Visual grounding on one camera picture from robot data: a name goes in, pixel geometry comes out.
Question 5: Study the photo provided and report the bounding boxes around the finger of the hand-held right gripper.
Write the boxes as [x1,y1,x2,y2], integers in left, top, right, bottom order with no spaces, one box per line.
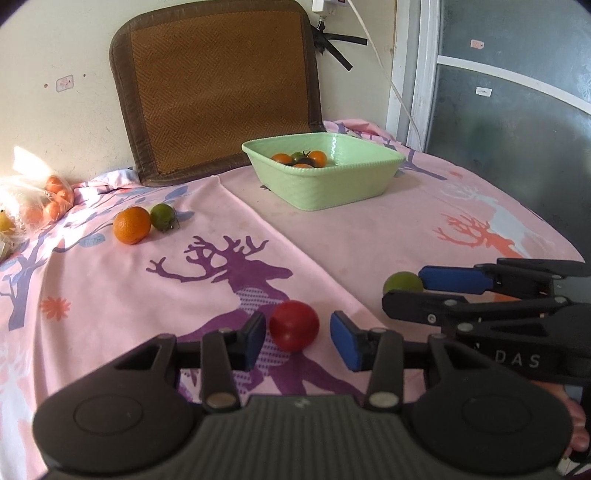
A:
[382,290,572,328]
[419,257,591,298]

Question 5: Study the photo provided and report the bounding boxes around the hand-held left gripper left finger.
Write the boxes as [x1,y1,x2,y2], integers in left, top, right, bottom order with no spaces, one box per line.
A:
[113,312,267,412]

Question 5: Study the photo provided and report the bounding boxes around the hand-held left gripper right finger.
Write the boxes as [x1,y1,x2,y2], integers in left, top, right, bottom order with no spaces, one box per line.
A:
[329,311,502,411]

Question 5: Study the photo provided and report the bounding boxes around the red tomato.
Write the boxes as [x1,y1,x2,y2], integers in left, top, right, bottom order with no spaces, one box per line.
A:
[270,300,321,352]

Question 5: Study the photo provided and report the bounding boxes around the light green ceramic dish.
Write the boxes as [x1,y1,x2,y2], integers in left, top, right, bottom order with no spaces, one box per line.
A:
[241,132,406,212]

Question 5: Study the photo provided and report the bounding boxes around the person's right hand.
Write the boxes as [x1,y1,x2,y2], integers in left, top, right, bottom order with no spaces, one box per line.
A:
[545,382,591,468]

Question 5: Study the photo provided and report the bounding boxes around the pink deer print bedsheet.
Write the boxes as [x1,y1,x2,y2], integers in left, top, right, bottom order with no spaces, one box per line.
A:
[0,119,587,480]

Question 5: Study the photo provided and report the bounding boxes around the green lime beside orange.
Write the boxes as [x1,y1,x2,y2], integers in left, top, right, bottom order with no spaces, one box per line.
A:
[150,203,177,232]

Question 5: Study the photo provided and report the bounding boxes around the frosted glass door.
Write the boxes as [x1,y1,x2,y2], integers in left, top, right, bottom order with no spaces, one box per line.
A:
[424,0,591,261]

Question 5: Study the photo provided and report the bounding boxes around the large orange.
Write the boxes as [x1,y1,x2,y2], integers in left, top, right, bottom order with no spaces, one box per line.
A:
[113,206,153,246]

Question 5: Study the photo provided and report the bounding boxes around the brown woven seat mat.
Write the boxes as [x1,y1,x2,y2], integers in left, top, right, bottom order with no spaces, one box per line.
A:
[109,0,327,188]

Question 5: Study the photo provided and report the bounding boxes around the clear plastic bag of oranges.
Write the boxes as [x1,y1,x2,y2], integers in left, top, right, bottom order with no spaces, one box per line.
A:
[0,174,75,252]

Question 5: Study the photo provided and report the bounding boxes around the black tape strips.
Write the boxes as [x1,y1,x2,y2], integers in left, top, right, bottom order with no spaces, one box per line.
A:
[311,25,369,71]

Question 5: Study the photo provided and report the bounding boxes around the white power cable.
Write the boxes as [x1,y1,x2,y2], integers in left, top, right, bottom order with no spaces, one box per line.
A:
[347,0,424,151]

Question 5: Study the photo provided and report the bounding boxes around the white door frame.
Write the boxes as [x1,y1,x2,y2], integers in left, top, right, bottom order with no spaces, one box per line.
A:
[385,0,445,152]

